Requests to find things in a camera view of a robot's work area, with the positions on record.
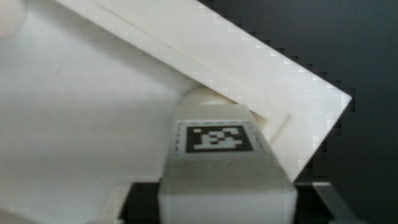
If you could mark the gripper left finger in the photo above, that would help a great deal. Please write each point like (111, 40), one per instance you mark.
(109, 216)

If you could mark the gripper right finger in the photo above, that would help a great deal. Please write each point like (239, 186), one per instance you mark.
(344, 215)

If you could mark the white leg with tag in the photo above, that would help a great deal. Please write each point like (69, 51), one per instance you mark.
(225, 185)

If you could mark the white square table top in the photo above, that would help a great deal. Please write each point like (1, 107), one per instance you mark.
(104, 59)

